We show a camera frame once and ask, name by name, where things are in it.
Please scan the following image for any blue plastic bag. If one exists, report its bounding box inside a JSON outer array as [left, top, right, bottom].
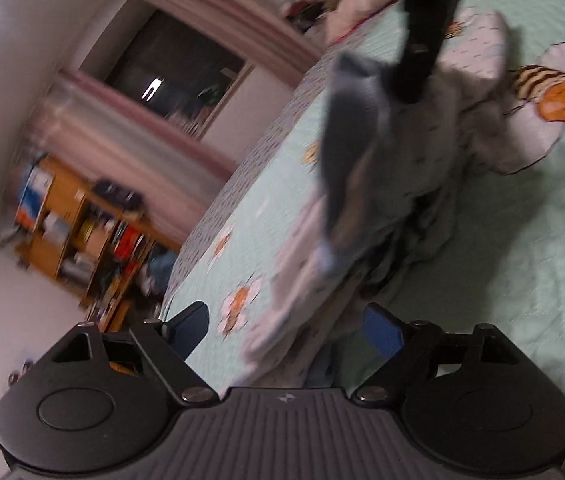
[[147, 252, 178, 291]]

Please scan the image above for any white printed pajama top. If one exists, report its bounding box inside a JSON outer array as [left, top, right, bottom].
[[245, 7, 513, 376]]

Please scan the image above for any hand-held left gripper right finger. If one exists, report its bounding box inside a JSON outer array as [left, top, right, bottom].
[[352, 302, 520, 407]]

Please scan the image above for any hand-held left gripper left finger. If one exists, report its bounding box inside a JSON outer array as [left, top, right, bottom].
[[50, 301, 220, 407]]

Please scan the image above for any pink curtain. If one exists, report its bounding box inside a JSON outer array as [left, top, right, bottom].
[[32, 70, 236, 251], [127, 0, 323, 86]]

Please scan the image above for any pink floral pillow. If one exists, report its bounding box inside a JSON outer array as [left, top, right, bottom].
[[325, 0, 410, 46]]

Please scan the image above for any green quilted bedspread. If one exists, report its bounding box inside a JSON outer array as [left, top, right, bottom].
[[160, 0, 565, 461]]

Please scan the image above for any row of windowsill items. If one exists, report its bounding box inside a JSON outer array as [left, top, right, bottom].
[[167, 80, 233, 136]]

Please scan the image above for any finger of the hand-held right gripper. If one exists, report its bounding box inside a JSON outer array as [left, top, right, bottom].
[[395, 0, 470, 104]]

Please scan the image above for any blue and white box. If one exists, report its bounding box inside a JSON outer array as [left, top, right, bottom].
[[15, 167, 50, 226]]

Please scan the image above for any nightstand clutter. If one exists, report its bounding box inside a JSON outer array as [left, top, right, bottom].
[[282, 0, 328, 33]]

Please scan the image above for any wooden bookshelf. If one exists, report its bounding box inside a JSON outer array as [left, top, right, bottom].
[[12, 155, 178, 333]]

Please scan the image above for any dark window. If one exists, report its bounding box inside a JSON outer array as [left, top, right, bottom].
[[80, 0, 256, 141]]

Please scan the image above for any dark blue bag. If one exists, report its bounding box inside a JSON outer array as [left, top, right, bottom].
[[93, 179, 143, 213]]

